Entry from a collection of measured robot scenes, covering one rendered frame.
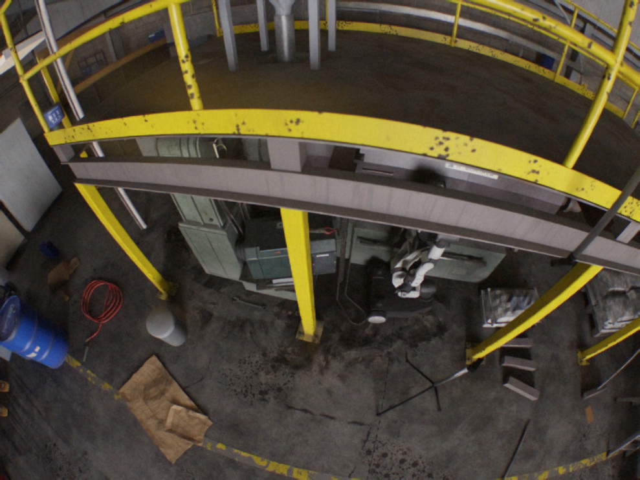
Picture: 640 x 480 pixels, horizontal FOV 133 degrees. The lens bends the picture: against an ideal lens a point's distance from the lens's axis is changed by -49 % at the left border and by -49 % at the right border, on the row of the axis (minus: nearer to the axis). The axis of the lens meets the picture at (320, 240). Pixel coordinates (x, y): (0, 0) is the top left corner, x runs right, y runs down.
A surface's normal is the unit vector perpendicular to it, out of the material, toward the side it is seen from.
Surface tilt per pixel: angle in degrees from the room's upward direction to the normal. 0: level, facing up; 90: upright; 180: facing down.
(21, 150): 90
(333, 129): 90
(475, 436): 0
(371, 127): 90
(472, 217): 90
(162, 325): 1
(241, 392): 0
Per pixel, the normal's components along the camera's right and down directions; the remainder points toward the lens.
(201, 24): -0.22, 0.77
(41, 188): 0.98, 0.16
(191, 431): -0.04, -0.64
